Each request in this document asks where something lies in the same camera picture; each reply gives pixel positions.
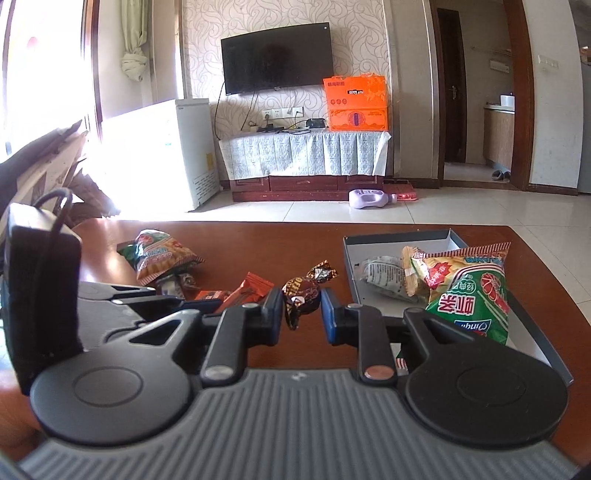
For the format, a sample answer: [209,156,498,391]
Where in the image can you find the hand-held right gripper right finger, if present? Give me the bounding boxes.
[321,288,499,385]

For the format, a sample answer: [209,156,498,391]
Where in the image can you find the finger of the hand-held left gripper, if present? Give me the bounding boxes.
[79,282,158,300]
[111,298,222,324]

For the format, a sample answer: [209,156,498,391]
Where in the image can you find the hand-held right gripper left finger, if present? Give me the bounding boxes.
[105,287,285,387]

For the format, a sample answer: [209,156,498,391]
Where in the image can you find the brown gold foil candy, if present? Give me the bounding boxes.
[281,260,339,330]

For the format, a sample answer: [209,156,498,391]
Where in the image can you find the green prawn cracker bag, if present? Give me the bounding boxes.
[117,229,206,286]
[410,242,512,347]

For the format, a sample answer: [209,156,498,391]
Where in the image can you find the pale snack packet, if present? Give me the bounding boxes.
[356,255,416,304]

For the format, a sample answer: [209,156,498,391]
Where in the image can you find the grey box with white inside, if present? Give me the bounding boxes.
[342,229,574,386]

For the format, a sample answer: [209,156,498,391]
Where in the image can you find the orange snack packet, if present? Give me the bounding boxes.
[193,288,232,303]
[225,272,276,311]

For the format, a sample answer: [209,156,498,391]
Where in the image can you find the dark wooden television cabinet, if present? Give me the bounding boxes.
[231,173,389,203]

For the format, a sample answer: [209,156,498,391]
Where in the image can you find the pink slippers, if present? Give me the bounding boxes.
[383,182,420,204]

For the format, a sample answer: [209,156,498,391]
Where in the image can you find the pile of cardboard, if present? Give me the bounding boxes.
[0,119,116,222]

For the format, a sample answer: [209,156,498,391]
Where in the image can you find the pale patterned tablecloth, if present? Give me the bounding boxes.
[218,129,392,178]

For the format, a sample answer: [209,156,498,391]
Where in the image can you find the white chest freezer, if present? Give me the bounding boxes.
[102,98,221,213]

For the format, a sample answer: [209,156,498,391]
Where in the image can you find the orange gift box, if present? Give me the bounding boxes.
[327,108,389,132]
[322,74,387,112]

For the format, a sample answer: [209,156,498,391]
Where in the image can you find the tied pale curtain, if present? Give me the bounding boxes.
[120,0,149,83]

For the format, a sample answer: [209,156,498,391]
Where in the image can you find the wooden kitchen cabinet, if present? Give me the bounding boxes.
[483,107,515,174]

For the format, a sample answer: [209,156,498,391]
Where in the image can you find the dark wooden door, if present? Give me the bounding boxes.
[436,8,467,163]

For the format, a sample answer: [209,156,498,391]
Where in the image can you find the grey refrigerator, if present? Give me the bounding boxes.
[576,60,591,195]

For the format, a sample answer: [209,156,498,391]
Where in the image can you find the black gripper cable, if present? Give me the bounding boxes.
[34,188,75,296]

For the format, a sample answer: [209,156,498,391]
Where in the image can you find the black wall television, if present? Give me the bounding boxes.
[221,22,334,96]

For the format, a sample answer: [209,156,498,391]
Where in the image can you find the dark wooden door frame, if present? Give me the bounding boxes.
[428,0,535,191]

